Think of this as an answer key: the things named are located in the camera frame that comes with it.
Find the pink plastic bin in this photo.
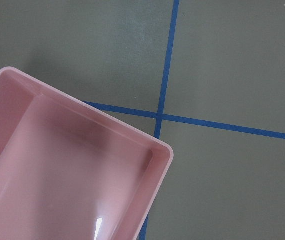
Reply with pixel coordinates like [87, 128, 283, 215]
[0, 67, 174, 240]

